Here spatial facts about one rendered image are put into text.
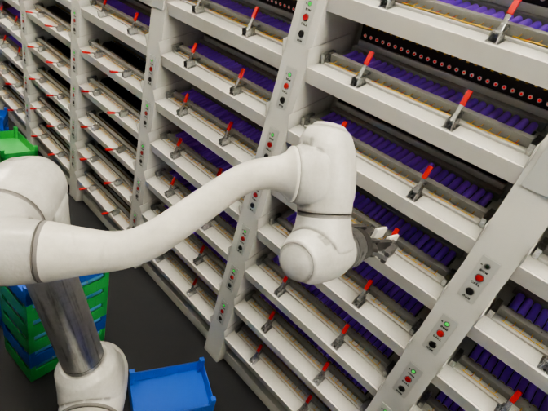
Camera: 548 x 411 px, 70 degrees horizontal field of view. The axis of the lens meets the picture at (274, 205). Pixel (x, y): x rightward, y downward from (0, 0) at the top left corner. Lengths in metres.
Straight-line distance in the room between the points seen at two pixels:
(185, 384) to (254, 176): 1.28
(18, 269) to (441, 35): 0.92
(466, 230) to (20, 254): 0.89
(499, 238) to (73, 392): 1.06
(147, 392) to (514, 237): 1.41
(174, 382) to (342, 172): 1.33
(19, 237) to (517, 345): 1.04
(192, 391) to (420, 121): 1.35
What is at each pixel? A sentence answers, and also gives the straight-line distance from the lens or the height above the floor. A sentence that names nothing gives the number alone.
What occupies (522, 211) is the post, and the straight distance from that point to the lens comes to 0.97.
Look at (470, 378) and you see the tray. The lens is 1.24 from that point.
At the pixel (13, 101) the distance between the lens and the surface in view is 3.64.
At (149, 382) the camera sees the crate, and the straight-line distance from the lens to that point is 1.81.
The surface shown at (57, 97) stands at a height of 0.56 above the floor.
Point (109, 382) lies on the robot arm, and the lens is 1.18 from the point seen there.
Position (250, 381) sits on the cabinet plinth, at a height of 0.04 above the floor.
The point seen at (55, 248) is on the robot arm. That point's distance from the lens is 0.69.
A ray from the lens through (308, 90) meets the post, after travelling 1.23.
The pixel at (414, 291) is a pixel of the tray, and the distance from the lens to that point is 1.12.
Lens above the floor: 1.51
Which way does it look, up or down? 30 degrees down
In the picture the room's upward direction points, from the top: 18 degrees clockwise
